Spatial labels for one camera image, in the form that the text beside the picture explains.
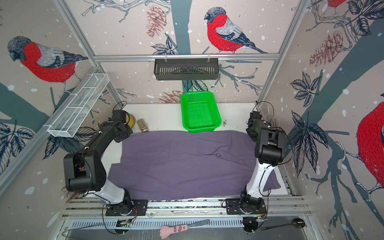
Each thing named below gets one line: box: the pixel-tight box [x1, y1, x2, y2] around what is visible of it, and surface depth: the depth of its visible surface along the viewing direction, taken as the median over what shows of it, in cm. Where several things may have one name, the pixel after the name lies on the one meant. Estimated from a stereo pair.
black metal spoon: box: [260, 218, 308, 230], surface depth 70 cm
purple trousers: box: [106, 130, 281, 202], surface depth 90 cm
